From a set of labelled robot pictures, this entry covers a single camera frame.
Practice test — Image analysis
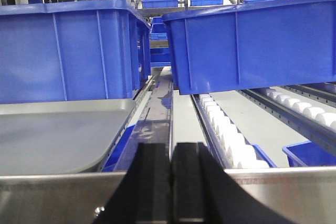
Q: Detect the white roller track left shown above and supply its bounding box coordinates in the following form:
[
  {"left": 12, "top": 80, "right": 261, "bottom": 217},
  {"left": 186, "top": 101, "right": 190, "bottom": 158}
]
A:
[{"left": 191, "top": 94, "right": 276, "bottom": 169}]

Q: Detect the steel shelf front rail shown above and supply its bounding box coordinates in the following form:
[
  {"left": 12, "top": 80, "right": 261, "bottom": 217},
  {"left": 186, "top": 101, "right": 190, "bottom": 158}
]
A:
[{"left": 1, "top": 166, "right": 335, "bottom": 223}]

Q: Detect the large blue bin right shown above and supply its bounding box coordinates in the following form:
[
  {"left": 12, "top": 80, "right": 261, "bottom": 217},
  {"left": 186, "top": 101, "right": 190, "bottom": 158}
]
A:
[{"left": 163, "top": 0, "right": 335, "bottom": 94}]

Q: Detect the small blue bin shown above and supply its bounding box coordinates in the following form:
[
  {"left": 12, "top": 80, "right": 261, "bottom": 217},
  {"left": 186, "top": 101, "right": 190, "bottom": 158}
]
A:
[
  {"left": 102, "top": 125, "right": 135, "bottom": 172},
  {"left": 282, "top": 141, "right": 335, "bottom": 167}
]

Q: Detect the small blue bin lower left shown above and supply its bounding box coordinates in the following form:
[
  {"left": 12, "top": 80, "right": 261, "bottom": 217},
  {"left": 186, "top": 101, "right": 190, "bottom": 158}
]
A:
[{"left": 102, "top": 125, "right": 135, "bottom": 172}]

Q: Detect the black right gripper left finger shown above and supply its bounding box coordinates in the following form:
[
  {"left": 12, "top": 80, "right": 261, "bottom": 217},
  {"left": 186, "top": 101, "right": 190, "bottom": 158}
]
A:
[{"left": 93, "top": 143, "right": 171, "bottom": 223}]

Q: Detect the white roller track right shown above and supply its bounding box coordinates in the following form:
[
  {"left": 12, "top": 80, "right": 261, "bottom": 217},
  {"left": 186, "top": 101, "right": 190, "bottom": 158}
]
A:
[{"left": 238, "top": 86, "right": 335, "bottom": 155}]

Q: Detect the white roller track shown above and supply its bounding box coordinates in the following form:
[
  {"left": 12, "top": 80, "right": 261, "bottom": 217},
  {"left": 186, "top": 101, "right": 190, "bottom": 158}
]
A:
[
  {"left": 191, "top": 94, "right": 276, "bottom": 169},
  {"left": 238, "top": 86, "right": 335, "bottom": 155}
]

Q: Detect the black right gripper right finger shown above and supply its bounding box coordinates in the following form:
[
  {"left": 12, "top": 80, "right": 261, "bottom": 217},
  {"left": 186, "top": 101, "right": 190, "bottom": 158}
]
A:
[{"left": 172, "top": 143, "right": 291, "bottom": 223}]

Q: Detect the small blue bin lower right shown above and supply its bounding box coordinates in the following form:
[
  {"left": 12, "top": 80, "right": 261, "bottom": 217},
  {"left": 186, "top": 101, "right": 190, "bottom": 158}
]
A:
[{"left": 282, "top": 141, "right": 335, "bottom": 167}]

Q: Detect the grey plastic tray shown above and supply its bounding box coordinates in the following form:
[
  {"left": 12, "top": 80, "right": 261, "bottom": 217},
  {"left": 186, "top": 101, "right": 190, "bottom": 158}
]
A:
[{"left": 1, "top": 99, "right": 135, "bottom": 175}]

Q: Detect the large blue bin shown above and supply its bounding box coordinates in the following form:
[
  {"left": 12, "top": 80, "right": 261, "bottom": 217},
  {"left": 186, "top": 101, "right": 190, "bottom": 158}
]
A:
[
  {"left": 1, "top": 0, "right": 151, "bottom": 104},
  {"left": 163, "top": 0, "right": 335, "bottom": 94}
]

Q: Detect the large blue bin left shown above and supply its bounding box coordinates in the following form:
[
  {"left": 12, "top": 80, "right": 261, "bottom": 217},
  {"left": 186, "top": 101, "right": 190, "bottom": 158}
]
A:
[{"left": 1, "top": 0, "right": 151, "bottom": 104}]

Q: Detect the far blue bin left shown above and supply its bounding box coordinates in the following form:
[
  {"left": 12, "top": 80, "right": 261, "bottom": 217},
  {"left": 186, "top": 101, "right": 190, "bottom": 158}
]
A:
[{"left": 142, "top": 0, "right": 179, "bottom": 8}]

